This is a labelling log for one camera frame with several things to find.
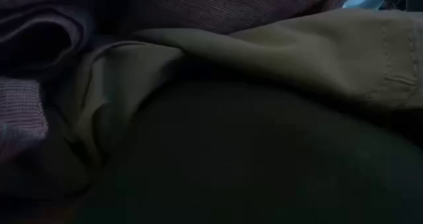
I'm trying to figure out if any beige cloth garment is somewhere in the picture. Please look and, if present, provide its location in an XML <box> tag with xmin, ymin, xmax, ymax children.
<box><xmin>42</xmin><ymin>7</ymin><xmax>423</xmax><ymax>198</ymax></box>

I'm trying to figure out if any purple knitted garment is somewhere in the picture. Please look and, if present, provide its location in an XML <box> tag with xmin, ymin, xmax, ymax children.
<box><xmin>0</xmin><ymin>0</ymin><xmax>363</xmax><ymax>172</ymax></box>

